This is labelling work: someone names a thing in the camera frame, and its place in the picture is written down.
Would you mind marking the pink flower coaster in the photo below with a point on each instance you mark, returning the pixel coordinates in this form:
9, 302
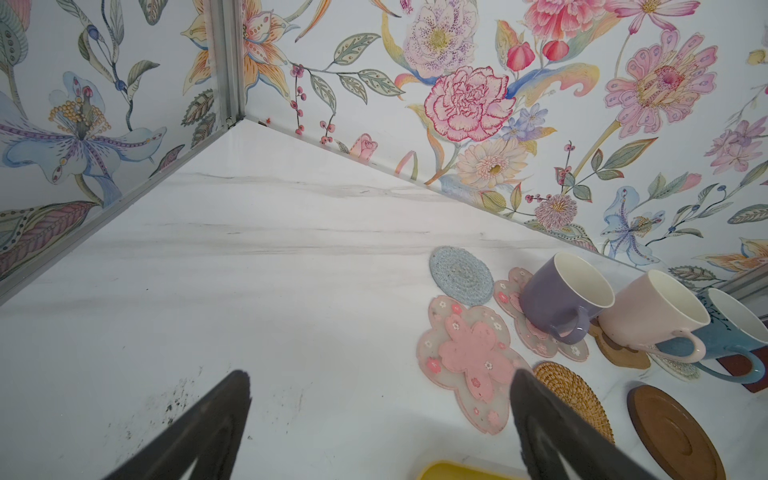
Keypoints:
467, 350
506, 293

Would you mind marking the brown wooden round coaster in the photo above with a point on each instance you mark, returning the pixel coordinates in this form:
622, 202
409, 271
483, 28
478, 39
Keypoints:
672, 436

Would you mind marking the red brown metronome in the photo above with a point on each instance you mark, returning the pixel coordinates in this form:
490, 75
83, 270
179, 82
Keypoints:
738, 365

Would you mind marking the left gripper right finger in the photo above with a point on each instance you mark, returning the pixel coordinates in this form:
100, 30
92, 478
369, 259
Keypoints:
556, 443

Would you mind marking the yellow tray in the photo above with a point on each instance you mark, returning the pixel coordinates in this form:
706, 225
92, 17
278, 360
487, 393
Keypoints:
449, 470

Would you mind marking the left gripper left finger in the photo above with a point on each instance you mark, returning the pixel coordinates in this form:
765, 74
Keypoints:
203, 443

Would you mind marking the brown paw coaster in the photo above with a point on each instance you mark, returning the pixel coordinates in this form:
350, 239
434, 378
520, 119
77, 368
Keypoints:
616, 354

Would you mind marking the colourful embroidered coaster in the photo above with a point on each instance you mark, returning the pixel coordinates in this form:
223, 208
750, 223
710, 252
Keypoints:
681, 371

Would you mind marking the grey woven coaster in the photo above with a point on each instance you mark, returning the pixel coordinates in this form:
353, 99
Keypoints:
461, 275

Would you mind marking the pink handle mug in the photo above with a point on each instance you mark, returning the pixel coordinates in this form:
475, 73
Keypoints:
653, 309

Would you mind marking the rattan woven coaster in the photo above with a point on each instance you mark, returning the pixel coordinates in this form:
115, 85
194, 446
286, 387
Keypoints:
573, 390

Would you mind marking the purple handle mug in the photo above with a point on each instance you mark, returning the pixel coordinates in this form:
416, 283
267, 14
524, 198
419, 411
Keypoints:
564, 295

